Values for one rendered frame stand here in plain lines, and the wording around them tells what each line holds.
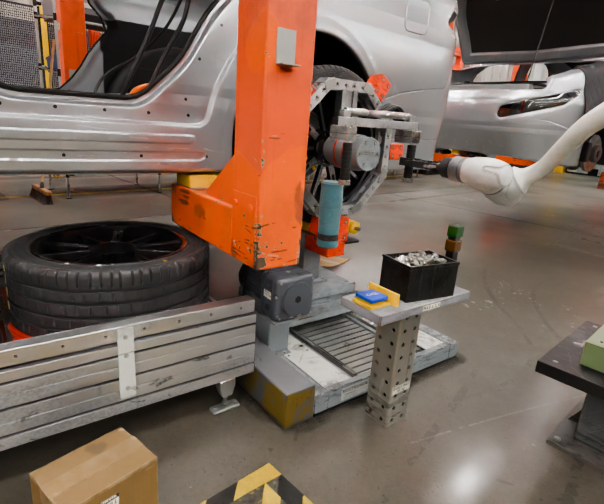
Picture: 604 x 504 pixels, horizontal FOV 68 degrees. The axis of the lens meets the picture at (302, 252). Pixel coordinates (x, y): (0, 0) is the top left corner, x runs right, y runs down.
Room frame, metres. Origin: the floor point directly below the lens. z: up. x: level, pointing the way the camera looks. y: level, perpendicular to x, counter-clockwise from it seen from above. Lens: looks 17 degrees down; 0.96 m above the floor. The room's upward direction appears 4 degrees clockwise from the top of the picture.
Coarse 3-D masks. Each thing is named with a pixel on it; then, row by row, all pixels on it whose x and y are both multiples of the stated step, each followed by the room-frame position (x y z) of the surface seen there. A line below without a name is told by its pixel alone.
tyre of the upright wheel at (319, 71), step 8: (320, 72) 1.89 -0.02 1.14; (328, 72) 1.91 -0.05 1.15; (336, 72) 1.94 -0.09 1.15; (344, 72) 1.96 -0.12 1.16; (352, 72) 1.99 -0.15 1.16; (312, 80) 1.86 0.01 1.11; (352, 80) 1.99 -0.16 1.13; (360, 80) 2.02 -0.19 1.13; (360, 184) 2.07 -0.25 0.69; (344, 200) 2.01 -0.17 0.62; (304, 216) 1.87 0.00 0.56
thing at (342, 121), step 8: (336, 120) 1.60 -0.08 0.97; (344, 120) 1.61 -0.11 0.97; (352, 120) 1.64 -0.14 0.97; (360, 120) 1.66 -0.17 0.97; (368, 120) 1.68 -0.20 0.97; (376, 120) 1.71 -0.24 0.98; (384, 120) 1.73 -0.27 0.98; (392, 128) 1.76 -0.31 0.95; (400, 128) 1.79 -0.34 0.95; (408, 128) 1.82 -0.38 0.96; (416, 128) 1.85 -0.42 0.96
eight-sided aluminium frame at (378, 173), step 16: (320, 80) 1.83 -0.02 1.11; (336, 80) 1.83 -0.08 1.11; (320, 96) 1.79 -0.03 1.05; (368, 96) 1.94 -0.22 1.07; (384, 128) 2.02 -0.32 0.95; (384, 144) 2.02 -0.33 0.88; (384, 160) 2.02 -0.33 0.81; (368, 176) 2.04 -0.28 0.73; (384, 176) 2.03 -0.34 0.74; (304, 192) 1.76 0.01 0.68; (368, 192) 1.98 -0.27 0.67; (304, 208) 1.84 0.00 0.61; (352, 208) 1.92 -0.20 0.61
